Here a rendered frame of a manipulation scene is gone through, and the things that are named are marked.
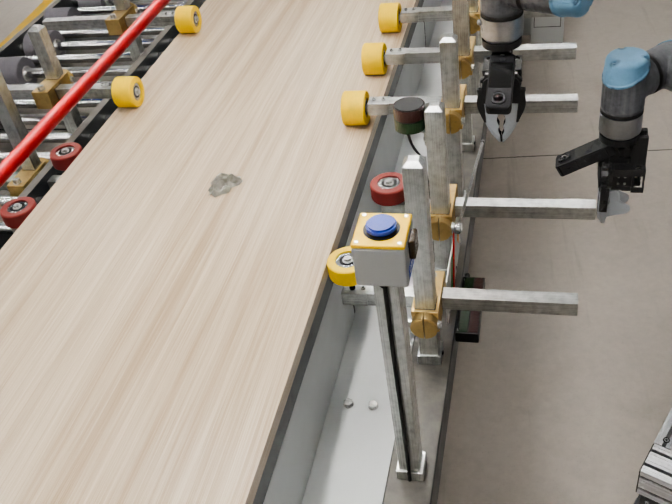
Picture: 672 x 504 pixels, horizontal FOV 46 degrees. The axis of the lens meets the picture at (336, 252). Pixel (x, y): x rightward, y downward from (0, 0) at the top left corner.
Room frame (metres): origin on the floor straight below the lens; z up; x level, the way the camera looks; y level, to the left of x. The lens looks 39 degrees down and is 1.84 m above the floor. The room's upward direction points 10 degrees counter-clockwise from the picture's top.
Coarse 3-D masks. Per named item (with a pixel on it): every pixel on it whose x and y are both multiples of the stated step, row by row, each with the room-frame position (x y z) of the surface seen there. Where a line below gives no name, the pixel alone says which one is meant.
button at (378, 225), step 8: (376, 216) 0.81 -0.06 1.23; (384, 216) 0.81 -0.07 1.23; (368, 224) 0.80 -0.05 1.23; (376, 224) 0.79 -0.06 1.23; (384, 224) 0.79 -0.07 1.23; (392, 224) 0.79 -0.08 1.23; (368, 232) 0.79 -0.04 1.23; (376, 232) 0.78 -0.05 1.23; (384, 232) 0.78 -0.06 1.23; (392, 232) 0.78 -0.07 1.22
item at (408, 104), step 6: (396, 102) 1.31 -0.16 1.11; (402, 102) 1.30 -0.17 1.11; (408, 102) 1.30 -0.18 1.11; (414, 102) 1.30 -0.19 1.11; (420, 102) 1.29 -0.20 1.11; (396, 108) 1.28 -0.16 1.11; (402, 108) 1.28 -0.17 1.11; (408, 108) 1.28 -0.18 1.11; (414, 108) 1.27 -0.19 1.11; (420, 120) 1.27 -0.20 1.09; (420, 132) 1.27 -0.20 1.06; (408, 138) 1.29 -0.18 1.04; (414, 150) 1.29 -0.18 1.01
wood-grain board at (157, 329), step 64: (256, 0) 2.51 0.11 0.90; (320, 0) 2.42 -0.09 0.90; (384, 0) 2.33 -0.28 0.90; (192, 64) 2.11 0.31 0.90; (256, 64) 2.04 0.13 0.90; (320, 64) 1.97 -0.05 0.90; (128, 128) 1.80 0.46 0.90; (192, 128) 1.74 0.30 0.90; (256, 128) 1.68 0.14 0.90; (320, 128) 1.63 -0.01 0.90; (64, 192) 1.55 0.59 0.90; (128, 192) 1.50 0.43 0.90; (192, 192) 1.45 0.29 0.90; (256, 192) 1.41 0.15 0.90; (320, 192) 1.37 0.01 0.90; (0, 256) 1.34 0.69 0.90; (64, 256) 1.30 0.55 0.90; (128, 256) 1.26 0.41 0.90; (192, 256) 1.23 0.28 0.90; (256, 256) 1.19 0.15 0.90; (320, 256) 1.16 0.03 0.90; (0, 320) 1.14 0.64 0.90; (64, 320) 1.10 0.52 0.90; (128, 320) 1.07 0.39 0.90; (192, 320) 1.04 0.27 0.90; (256, 320) 1.01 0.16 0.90; (0, 384) 0.97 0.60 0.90; (64, 384) 0.94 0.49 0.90; (128, 384) 0.91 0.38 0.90; (192, 384) 0.89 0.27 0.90; (256, 384) 0.86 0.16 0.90; (0, 448) 0.82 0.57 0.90; (64, 448) 0.80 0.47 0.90; (128, 448) 0.78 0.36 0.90; (192, 448) 0.76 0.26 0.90; (256, 448) 0.74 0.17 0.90
